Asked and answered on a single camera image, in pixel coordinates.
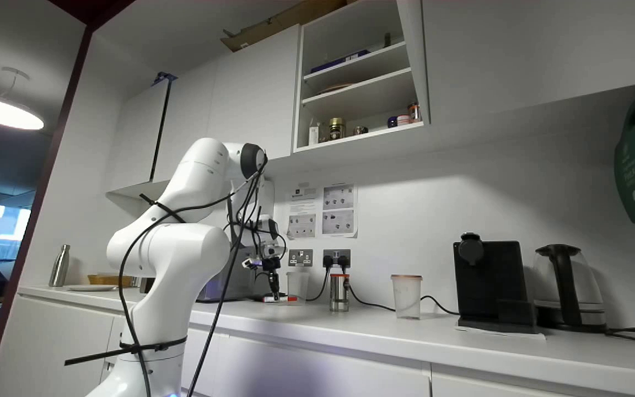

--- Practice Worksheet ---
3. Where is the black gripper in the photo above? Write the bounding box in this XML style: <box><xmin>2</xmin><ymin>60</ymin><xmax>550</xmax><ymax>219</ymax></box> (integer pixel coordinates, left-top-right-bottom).
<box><xmin>261</xmin><ymin>253</ymin><xmax>284</xmax><ymax>298</ymax></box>

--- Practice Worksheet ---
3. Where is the metal can orange lid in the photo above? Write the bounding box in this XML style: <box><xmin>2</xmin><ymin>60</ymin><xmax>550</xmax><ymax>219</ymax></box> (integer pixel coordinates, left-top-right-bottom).
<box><xmin>328</xmin><ymin>272</ymin><xmax>350</xmax><ymax>314</ymax></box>

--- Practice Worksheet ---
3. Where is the white base cabinet door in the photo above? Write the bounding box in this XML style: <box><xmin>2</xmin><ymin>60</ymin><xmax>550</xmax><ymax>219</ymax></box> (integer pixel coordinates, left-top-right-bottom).
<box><xmin>0</xmin><ymin>294</ymin><xmax>124</xmax><ymax>397</ymax></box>
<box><xmin>431</xmin><ymin>368</ymin><xmax>635</xmax><ymax>397</ymax></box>
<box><xmin>179</xmin><ymin>325</ymin><xmax>434</xmax><ymax>397</ymax></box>

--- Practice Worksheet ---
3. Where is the wooden tray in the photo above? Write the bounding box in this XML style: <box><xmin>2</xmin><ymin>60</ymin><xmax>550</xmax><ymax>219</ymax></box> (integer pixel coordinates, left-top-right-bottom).
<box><xmin>84</xmin><ymin>274</ymin><xmax>142</xmax><ymax>292</ymax></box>

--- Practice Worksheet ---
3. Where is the gold jar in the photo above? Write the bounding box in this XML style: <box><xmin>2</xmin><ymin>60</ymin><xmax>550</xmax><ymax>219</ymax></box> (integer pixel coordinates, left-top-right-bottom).
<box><xmin>327</xmin><ymin>114</ymin><xmax>346</xmax><ymax>144</ymax></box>

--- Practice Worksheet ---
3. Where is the black vertical pole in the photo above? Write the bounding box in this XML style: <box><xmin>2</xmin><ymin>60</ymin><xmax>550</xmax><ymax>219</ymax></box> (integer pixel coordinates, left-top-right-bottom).
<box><xmin>147</xmin><ymin>71</ymin><xmax>179</xmax><ymax>184</ymax></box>

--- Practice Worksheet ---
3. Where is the white open shelf cabinet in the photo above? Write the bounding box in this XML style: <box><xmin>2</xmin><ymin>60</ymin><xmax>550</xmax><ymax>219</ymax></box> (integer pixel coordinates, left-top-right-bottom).
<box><xmin>291</xmin><ymin>0</ymin><xmax>431</xmax><ymax>154</ymax></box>

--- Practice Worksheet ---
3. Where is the silver metal flask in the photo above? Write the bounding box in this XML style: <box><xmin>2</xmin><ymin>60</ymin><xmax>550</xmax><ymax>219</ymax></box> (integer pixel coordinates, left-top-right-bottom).
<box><xmin>49</xmin><ymin>242</ymin><xmax>73</xmax><ymax>289</ymax></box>

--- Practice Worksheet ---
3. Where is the black coffee machine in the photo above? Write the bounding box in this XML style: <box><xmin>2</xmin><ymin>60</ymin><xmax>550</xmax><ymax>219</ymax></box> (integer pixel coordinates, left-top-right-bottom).
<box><xmin>453</xmin><ymin>232</ymin><xmax>545</xmax><ymax>336</ymax></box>

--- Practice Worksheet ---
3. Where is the dark blue flat object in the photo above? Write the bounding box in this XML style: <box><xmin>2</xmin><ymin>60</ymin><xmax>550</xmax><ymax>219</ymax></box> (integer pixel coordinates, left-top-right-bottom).
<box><xmin>306</xmin><ymin>48</ymin><xmax>372</xmax><ymax>78</ymax></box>

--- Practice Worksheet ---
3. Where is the white open cabinet door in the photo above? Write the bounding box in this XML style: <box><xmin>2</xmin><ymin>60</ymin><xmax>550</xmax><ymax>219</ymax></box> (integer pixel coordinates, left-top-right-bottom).
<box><xmin>395</xmin><ymin>0</ymin><xmax>433</xmax><ymax>126</ymax></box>

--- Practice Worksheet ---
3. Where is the black electric kettle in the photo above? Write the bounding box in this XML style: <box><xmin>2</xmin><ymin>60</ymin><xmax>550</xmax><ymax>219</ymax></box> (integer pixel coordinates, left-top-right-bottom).
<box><xmin>533</xmin><ymin>242</ymin><xmax>611</xmax><ymax>334</ymax></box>

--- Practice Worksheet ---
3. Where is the round ceiling lamp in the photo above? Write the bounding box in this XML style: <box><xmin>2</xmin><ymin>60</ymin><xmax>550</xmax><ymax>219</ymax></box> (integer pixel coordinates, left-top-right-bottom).
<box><xmin>0</xmin><ymin>67</ymin><xmax>46</xmax><ymax>134</ymax></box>

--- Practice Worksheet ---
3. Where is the silver wall socket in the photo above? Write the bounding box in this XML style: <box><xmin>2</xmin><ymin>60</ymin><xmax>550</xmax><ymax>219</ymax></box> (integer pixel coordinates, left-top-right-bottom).
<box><xmin>286</xmin><ymin>247</ymin><xmax>315</xmax><ymax>270</ymax></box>
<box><xmin>322</xmin><ymin>247</ymin><xmax>353</xmax><ymax>272</ymax></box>

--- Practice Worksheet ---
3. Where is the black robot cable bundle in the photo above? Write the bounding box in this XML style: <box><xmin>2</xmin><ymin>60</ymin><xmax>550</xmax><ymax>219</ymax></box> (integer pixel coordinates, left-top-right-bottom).
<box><xmin>61</xmin><ymin>146</ymin><xmax>291</xmax><ymax>397</ymax></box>

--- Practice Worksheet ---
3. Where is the black wall plug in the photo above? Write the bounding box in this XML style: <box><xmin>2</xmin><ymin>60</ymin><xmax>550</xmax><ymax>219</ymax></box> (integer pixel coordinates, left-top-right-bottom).
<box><xmin>325</xmin><ymin>253</ymin><xmax>353</xmax><ymax>274</ymax></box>

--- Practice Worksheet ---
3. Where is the black appliance power cable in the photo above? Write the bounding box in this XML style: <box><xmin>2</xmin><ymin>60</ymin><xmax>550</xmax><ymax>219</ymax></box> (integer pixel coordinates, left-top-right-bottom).
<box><xmin>306</xmin><ymin>264</ymin><xmax>462</xmax><ymax>319</ymax></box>

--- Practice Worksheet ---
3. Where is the small white wall label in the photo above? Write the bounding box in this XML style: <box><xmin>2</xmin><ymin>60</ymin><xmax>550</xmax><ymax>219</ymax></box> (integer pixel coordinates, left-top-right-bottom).
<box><xmin>288</xmin><ymin>184</ymin><xmax>320</xmax><ymax>200</ymax></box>

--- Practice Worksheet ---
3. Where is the white wall cabinet door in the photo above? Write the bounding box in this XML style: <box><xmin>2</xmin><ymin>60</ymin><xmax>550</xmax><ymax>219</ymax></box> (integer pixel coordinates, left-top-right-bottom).
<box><xmin>152</xmin><ymin>24</ymin><xmax>302</xmax><ymax>184</ymax></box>
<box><xmin>104</xmin><ymin>76</ymin><xmax>175</xmax><ymax>195</ymax></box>
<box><xmin>423</xmin><ymin>0</ymin><xmax>635</xmax><ymax>128</ymax></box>

